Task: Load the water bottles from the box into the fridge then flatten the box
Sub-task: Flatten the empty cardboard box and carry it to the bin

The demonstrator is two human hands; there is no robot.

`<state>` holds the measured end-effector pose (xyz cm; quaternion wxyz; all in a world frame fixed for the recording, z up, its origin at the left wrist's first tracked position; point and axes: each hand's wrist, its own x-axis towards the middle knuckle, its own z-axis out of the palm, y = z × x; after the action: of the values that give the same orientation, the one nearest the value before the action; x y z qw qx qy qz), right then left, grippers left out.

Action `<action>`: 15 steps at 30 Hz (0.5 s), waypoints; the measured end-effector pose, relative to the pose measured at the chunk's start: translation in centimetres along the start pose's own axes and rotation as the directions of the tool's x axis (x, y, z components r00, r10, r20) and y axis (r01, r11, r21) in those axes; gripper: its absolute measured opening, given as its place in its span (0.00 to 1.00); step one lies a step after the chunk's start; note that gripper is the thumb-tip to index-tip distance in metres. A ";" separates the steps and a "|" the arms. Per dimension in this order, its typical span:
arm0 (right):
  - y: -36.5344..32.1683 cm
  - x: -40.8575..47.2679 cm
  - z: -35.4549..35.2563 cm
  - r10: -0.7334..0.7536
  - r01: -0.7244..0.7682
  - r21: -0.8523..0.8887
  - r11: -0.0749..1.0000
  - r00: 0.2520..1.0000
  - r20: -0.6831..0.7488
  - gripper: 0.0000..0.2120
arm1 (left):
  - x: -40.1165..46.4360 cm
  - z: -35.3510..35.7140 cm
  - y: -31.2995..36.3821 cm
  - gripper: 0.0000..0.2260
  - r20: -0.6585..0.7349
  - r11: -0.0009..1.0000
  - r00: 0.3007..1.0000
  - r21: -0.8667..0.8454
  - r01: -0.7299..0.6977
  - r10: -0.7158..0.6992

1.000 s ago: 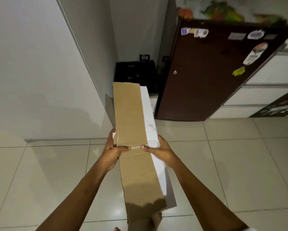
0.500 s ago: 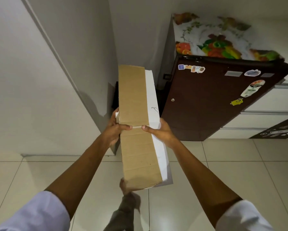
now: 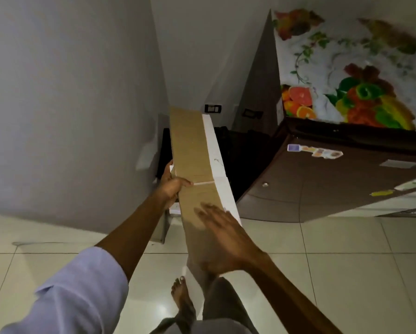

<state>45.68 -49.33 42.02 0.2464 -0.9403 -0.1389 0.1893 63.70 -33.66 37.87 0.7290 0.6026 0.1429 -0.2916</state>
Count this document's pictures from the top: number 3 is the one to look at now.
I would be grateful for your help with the dark maroon refrigerator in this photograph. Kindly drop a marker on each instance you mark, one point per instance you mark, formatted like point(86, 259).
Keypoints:
point(315, 184)

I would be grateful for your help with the fruit print fridge cover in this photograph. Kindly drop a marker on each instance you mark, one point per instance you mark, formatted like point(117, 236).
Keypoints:
point(333, 73)

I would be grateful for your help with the person's white shirt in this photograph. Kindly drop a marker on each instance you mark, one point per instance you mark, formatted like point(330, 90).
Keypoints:
point(75, 295)

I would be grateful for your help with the long white figure magnet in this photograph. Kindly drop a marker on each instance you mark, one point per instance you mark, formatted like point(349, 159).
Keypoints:
point(413, 184)

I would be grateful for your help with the person's right forearm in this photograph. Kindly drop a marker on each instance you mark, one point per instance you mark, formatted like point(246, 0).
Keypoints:
point(294, 299)

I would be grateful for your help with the printed cardboard box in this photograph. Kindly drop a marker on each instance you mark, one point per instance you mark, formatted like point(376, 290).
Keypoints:
point(190, 153)

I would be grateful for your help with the person's right hand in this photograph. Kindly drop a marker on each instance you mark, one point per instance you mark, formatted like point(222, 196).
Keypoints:
point(232, 243)

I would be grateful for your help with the person's left forearm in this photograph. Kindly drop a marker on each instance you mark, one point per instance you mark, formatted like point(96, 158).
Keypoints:
point(135, 233)

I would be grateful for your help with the grey rectangular magnet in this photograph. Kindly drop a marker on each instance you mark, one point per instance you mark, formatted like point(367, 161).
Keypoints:
point(399, 164)

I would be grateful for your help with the yellow magnet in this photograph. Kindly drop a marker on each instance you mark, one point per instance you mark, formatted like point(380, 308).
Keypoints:
point(381, 193)

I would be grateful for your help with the person's left foot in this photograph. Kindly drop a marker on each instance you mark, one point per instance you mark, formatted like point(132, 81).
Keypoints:
point(181, 295)

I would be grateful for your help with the black wall socket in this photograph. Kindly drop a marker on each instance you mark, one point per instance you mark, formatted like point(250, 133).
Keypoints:
point(213, 108)

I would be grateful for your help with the multicolour picture magnet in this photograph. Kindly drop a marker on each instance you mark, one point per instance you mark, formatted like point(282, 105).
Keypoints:
point(315, 151)

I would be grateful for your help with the person's left hand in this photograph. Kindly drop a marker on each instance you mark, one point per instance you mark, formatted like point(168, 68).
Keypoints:
point(169, 187)

